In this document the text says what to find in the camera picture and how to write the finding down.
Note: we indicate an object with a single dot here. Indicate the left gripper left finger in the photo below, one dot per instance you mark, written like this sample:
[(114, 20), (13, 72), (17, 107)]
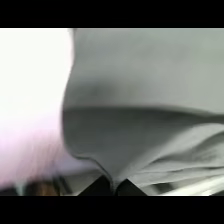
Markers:
[(97, 188)]

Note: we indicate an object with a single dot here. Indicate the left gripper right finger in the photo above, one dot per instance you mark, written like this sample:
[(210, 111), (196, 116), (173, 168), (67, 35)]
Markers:
[(129, 190)]

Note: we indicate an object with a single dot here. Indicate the grey garment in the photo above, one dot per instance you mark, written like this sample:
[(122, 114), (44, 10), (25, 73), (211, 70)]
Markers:
[(140, 100)]

